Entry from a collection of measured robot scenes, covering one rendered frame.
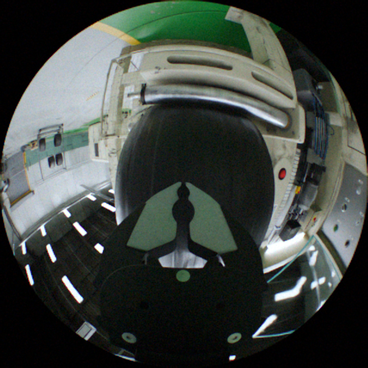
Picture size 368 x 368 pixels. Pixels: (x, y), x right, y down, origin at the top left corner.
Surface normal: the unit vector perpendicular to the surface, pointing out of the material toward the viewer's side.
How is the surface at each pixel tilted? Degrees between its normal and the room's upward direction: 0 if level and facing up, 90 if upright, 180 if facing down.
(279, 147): 90
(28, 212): 90
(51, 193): 90
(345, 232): 90
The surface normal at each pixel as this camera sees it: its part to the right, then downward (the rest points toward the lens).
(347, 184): -1.00, -0.05
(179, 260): 0.00, 0.30
